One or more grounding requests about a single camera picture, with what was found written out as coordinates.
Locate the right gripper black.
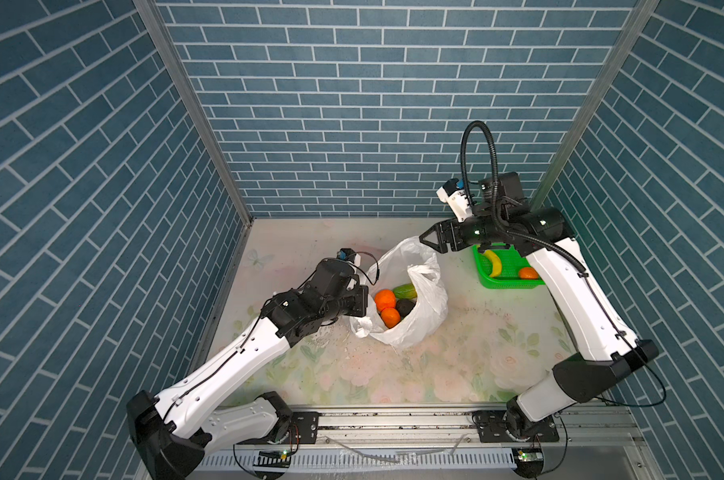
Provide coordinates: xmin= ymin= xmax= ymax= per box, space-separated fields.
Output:
xmin=418 ymin=213 xmax=504 ymax=251

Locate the white plastic bag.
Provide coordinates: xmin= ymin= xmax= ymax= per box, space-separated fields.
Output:
xmin=344 ymin=237 xmax=448 ymax=349

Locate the dark avocado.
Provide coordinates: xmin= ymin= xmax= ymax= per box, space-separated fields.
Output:
xmin=395 ymin=298 xmax=416 ymax=319

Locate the green plastic basket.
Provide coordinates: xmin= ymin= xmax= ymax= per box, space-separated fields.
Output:
xmin=472 ymin=244 xmax=545 ymax=290

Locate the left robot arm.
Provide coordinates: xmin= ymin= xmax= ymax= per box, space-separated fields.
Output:
xmin=126 ymin=248 xmax=371 ymax=479

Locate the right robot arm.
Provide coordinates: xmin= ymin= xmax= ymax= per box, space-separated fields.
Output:
xmin=420 ymin=173 xmax=659 ymax=436

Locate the orange fruit upper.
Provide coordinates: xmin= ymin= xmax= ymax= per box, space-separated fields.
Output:
xmin=374 ymin=289 xmax=397 ymax=312

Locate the orange fruit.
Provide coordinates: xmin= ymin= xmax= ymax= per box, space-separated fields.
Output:
xmin=374 ymin=289 xmax=397 ymax=312
xmin=380 ymin=307 xmax=402 ymax=329

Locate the orange fruit lower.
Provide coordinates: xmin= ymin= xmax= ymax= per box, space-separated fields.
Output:
xmin=380 ymin=307 xmax=402 ymax=329

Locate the green yellow mango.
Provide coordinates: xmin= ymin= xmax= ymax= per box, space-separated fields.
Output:
xmin=392 ymin=283 xmax=418 ymax=300

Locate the yellow banana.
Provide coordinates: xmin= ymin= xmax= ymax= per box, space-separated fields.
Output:
xmin=483 ymin=250 xmax=503 ymax=278

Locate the orange tangerine in basket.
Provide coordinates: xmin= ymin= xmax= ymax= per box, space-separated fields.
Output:
xmin=518 ymin=267 xmax=540 ymax=280

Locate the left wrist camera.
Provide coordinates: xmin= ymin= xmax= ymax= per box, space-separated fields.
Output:
xmin=336 ymin=248 xmax=361 ymax=268

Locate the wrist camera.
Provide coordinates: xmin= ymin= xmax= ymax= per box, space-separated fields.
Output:
xmin=437 ymin=178 xmax=474 ymax=223
xmin=336 ymin=248 xmax=361 ymax=268

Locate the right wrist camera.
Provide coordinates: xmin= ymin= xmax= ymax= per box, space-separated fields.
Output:
xmin=437 ymin=178 xmax=474 ymax=223

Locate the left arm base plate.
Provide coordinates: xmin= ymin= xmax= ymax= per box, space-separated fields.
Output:
xmin=266 ymin=411 xmax=320 ymax=445

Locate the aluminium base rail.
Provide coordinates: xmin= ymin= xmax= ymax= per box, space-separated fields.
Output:
xmin=187 ymin=403 xmax=662 ymax=479

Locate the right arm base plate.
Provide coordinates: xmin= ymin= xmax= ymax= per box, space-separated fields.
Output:
xmin=470 ymin=410 xmax=560 ymax=444

